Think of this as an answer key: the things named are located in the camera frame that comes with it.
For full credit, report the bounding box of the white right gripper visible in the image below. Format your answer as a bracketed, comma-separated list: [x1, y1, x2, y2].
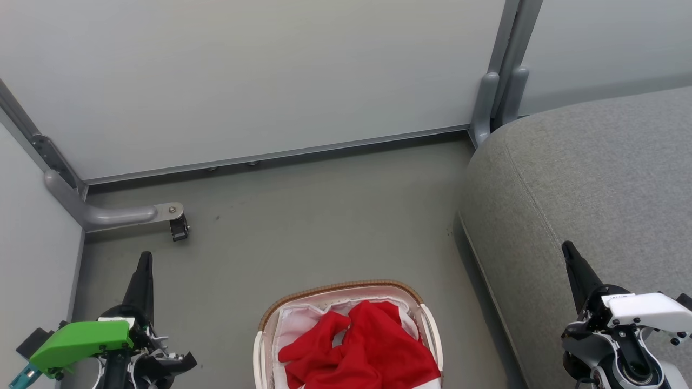
[561, 240, 692, 346]

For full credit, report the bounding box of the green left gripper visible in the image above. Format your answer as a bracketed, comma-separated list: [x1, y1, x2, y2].
[30, 251, 198, 389]

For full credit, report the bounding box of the red shirt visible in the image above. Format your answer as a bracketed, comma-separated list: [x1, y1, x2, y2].
[277, 300, 441, 389]

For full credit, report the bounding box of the grey fabric sofa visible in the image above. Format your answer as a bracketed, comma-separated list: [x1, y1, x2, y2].
[458, 86, 692, 389]

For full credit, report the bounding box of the black caster wheel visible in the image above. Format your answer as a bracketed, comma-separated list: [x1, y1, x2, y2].
[170, 214, 190, 242]

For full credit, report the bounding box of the white basket liner bag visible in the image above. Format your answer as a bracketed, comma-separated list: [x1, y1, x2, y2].
[272, 299, 434, 389]

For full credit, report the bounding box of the grey metal hinge plate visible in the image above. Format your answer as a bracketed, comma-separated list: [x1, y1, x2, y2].
[31, 133, 74, 187]

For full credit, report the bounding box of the white laundry basket brown rim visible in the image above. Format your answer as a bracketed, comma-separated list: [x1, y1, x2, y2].
[253, 279, 444, 389]

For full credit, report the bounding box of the grey partition foot with bracket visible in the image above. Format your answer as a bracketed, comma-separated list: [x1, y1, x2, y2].
[44, 169, 185, 233]

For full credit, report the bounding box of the teal left cable connector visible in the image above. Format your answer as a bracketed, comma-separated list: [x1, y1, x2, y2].
[8, 363, 42, 389]

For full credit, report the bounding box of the grey aluminium partition rail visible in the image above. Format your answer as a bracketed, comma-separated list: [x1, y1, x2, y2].
[82, 124, 472, 187]

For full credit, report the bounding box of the grey aluminium partition post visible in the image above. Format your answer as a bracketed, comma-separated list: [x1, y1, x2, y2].
[488, 0, 544, 73]

